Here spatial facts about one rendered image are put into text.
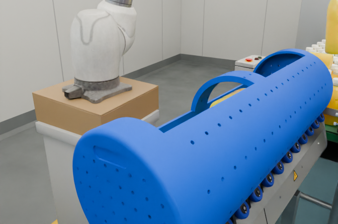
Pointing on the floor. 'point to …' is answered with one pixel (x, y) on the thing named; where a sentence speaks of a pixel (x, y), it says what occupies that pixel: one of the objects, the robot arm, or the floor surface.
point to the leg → (290, 210)
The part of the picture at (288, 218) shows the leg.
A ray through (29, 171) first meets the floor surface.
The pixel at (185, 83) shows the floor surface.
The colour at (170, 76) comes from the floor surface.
